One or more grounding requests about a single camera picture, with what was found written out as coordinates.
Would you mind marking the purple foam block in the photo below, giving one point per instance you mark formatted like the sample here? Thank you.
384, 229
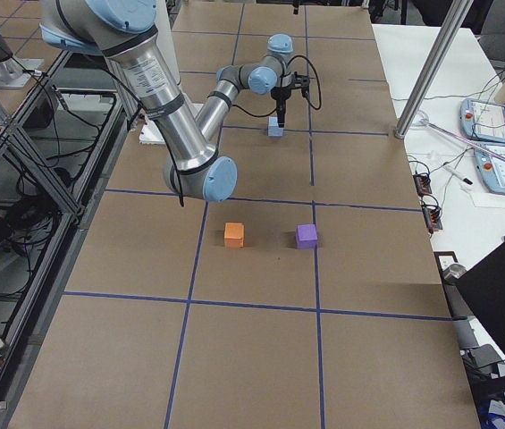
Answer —
306, 236

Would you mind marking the aluminium frame post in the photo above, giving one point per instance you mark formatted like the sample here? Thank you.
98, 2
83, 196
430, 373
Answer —
448, 31

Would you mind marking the black power strip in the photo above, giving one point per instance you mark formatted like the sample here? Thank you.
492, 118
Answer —
432, 216
422, 184

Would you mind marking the grey metal cup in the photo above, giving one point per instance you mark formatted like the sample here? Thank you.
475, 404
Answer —
452, 273

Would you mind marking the light blue foam block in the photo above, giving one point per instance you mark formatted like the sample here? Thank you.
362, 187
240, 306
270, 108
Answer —
274, 129

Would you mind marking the black marker pen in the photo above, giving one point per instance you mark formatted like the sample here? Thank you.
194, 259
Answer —
454, 172

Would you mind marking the orange foam block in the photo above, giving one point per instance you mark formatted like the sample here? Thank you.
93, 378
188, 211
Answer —
234, 235

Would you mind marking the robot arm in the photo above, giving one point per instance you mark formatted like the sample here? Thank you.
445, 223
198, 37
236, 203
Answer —
125, 33

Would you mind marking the upper teach pendant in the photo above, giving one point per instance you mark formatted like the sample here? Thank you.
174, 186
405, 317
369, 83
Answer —
483, 120

